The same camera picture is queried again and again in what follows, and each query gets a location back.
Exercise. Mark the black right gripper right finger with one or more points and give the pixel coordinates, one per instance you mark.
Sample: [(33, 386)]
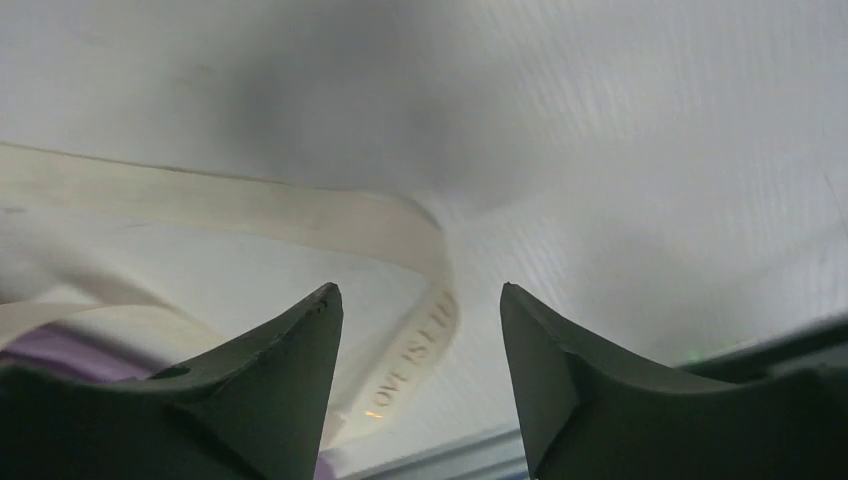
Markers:
[(591, 409)]

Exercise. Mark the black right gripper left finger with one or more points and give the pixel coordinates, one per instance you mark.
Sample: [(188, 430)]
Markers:
[(252, 408)]

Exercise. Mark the purple wrapping paper sheet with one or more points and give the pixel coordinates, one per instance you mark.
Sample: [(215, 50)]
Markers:
[(83, 358)]

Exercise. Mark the cream ribbon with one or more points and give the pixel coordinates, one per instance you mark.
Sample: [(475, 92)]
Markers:
[(353, 222)]

